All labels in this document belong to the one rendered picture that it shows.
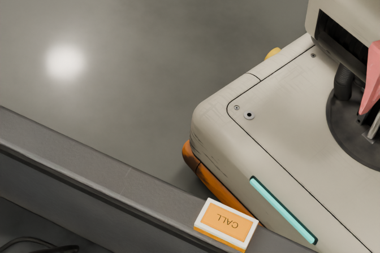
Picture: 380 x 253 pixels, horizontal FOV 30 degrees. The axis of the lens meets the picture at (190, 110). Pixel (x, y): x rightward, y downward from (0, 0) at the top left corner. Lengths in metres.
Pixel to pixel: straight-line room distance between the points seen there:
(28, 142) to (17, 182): 0.07
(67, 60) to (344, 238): 0.94
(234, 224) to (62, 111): 1.28
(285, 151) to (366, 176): 0.17
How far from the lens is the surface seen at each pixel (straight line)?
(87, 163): 0.67
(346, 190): 1.49
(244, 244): 0.63
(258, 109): 1.56
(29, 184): 0.74
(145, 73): 1.95
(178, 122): 1.86
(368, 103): 0.68
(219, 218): 0.64
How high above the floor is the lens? 1.52
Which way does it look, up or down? 54 degrees down
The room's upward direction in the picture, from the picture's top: 7 degrees clockwise
